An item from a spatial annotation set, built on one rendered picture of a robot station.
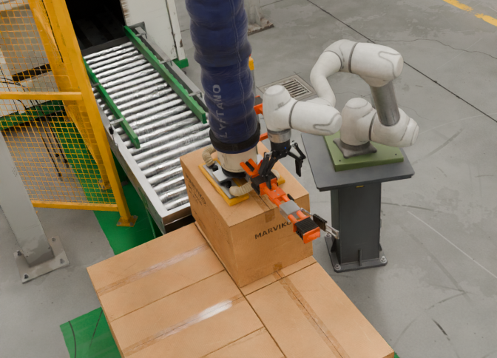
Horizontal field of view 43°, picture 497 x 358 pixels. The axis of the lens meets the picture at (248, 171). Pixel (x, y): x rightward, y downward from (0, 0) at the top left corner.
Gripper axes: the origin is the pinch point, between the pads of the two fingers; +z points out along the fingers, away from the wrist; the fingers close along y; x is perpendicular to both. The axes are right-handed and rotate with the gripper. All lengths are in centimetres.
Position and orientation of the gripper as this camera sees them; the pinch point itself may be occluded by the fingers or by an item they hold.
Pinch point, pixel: (283, 178)
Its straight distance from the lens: 248.9
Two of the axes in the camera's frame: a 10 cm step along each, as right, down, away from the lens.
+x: 4.6, 5.2, -7.2
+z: 1.1, 7.8, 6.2
